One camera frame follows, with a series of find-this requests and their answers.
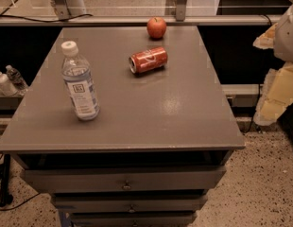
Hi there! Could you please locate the grey drawer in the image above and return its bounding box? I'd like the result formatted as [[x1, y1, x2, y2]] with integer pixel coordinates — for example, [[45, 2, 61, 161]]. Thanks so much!
[[71, 211, 197, 227], [23, 166, 226, 193], [54, 195, 207, 213]]

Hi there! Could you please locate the clear plastic water bottle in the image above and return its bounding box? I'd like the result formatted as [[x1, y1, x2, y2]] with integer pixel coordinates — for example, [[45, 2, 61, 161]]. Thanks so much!
[[61, 41, 100, 121]]

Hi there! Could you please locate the red apple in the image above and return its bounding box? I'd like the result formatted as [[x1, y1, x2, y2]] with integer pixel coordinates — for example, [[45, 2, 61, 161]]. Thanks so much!
[[146, 17, 166, 39]]

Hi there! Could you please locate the white bottle on shelf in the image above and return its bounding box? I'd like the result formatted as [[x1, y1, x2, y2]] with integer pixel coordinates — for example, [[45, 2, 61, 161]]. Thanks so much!
[[0, 71, 17, 96]]

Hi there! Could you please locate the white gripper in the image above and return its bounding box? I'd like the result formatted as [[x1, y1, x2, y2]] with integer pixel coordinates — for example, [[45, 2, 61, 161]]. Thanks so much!
[[252, 4, 293, 126]]

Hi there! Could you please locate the top grey drawer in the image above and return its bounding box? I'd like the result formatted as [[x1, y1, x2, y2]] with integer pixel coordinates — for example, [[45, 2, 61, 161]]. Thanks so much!
[[23, 166, 226, 193]]

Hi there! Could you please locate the black cable on floor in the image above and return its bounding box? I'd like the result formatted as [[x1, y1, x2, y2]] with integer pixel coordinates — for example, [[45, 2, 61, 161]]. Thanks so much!
[[0, 153, 41, 212]]

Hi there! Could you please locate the black cable right side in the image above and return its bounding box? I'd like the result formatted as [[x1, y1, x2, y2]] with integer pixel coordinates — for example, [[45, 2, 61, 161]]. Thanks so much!
[[242, 14, 273, 134]]

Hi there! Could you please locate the small clear bottle on shelf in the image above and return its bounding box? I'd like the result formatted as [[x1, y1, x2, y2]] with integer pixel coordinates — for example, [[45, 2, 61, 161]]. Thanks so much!
[[6, 65, 28, 96]]

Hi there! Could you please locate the black cable on ledge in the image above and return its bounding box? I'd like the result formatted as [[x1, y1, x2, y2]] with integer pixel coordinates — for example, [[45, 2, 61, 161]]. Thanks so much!
[[0, 9, 94, 24]]

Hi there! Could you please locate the bottom grey drawer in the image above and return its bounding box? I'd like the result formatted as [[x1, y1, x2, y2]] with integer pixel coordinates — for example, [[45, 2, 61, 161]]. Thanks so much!
[[71, 211, 197, 227]]

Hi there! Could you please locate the grey metal bracket right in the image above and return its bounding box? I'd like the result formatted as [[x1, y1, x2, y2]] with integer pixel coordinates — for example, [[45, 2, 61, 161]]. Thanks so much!
[[164, 0, 187, 22]]

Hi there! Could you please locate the black stand leg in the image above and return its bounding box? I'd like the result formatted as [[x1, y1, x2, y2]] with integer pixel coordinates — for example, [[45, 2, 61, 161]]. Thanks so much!
[[0, 154, 13, 207]]

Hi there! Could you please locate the red coke can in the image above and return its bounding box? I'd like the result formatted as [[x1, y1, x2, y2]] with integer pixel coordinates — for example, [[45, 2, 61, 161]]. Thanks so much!
[[129, 47, 168, 74]]

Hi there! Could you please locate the grey drawer cabinet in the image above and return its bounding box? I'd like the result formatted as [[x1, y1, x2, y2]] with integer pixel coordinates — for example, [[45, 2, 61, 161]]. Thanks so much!
[[0, 26, 247, 227]]

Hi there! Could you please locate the grey metal bracket left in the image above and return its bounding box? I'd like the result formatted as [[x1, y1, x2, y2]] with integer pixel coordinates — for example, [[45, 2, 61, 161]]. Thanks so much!
[[54, 0, 86, 20]]

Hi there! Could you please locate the middle grey drawer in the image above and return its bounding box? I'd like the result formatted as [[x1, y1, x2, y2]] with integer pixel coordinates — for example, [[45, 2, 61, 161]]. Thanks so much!
[[54, 195, 207, 213]]

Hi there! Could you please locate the grey metal bracket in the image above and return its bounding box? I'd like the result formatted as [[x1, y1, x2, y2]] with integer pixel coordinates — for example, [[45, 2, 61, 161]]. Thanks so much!
[[164, 0, 187, 22], [54, 0, 86, 20]]

